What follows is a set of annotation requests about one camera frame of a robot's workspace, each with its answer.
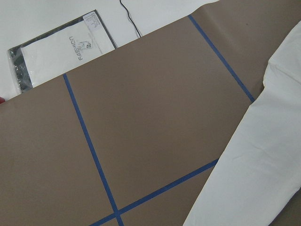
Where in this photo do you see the white long-sleeve printed shirt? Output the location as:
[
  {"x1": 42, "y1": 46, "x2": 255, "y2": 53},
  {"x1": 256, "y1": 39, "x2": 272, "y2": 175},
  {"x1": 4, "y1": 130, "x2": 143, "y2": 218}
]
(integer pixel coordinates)
[{"x1": 184, "y1": 24, "x2": 301, "y2": 226}]

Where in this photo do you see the brown paper table cover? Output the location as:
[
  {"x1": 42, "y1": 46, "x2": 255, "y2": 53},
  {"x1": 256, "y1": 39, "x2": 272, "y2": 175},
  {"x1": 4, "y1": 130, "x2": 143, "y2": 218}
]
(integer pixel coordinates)
[{"x1": 0, "y1": 0, "x2": 301, "y2": 226}]

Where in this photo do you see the plastic-bagged white garment package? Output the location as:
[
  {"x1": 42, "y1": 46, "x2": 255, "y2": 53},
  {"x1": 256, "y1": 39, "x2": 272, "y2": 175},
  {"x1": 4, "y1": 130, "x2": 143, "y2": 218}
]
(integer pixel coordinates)
[{"x1": 8, "y1": 10, "x2": 117, "y2": 94}]

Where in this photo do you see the red object at edge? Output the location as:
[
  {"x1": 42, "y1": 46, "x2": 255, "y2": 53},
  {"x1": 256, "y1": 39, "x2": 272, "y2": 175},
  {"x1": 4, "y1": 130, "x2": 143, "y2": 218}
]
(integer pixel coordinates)
[{"x1": 0, "y1": 97, "x2": 5, "y2": 104}]

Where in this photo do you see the thin black cable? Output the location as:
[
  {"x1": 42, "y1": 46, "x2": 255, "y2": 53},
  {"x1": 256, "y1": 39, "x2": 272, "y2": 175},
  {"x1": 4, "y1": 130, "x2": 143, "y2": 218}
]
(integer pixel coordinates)
[{"x1": 119, "y1": 0, "x2": 143, "y2": 37}]

